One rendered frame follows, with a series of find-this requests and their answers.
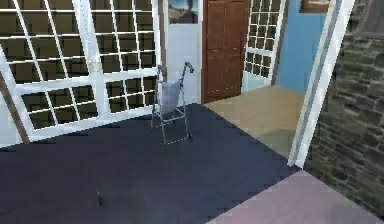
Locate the brown panelled door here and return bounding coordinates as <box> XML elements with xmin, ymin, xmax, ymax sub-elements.
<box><xmin>201</xmin><ymin>0</ymin><xmax>251</xmax><ymax>105</ymax></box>

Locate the small white grid window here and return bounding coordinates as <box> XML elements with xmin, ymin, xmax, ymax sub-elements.
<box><xmin>242</xmin><ymin>0</ymin><xmax>288</xmax><ymax>82</ymax></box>

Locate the blue framed picture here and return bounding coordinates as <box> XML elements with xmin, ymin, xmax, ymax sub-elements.
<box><xmin>167</xmin><ymin>0</ymin><xmax>200</xmax><ymax>26</ymax></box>

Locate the large white grid window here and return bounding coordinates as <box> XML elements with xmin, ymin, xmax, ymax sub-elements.
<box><xmin>0</xmin><ymin>0</ymin><xmax>163</xmax><ymax>144</ymax></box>

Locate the brown framed picture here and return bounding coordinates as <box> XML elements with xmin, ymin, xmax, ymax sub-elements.
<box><xmin>298</xmin><ymin>0</ymin><xmax>332</xmax><ymax>15</ymax></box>

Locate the grey walking frame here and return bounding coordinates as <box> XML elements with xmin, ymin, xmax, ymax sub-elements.
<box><xmin>149</xmin><ymin>61</ymin><xmax>195</xmax><ymax>151</ymax></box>

